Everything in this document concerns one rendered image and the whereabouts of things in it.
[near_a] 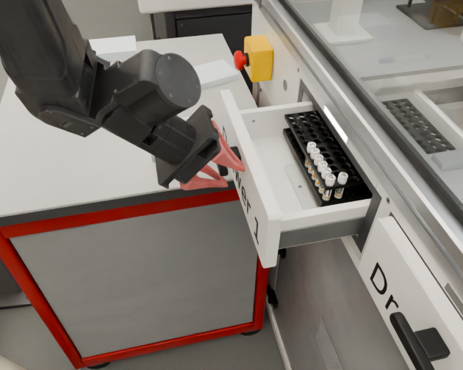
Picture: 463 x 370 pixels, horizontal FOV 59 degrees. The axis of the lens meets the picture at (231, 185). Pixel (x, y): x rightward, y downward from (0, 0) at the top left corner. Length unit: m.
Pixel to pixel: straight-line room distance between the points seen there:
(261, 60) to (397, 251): 0.52
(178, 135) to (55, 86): 0.15
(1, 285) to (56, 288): 0.65
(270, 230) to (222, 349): 0.94
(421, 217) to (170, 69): 0.30
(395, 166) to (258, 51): 0.45
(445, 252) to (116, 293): 0.77
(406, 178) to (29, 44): 0.38
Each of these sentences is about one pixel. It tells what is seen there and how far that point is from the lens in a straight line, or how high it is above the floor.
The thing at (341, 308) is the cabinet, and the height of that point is 0.63.
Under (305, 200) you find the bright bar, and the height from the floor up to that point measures 0.85.
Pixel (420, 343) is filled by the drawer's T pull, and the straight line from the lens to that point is 0.45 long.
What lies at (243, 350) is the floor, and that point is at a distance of 1.41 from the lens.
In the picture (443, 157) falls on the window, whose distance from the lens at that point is 0.45.
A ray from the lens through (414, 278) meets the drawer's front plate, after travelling 0.47.
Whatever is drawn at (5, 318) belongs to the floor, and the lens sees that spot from 1.64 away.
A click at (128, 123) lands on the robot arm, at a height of 1.02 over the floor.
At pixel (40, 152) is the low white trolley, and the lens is 0.91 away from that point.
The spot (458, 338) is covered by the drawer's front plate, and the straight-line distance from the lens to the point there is 0.45.
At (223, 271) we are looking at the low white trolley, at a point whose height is 0.43.
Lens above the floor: 1.29
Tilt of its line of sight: 45 degrees down
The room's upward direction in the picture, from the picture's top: straight up
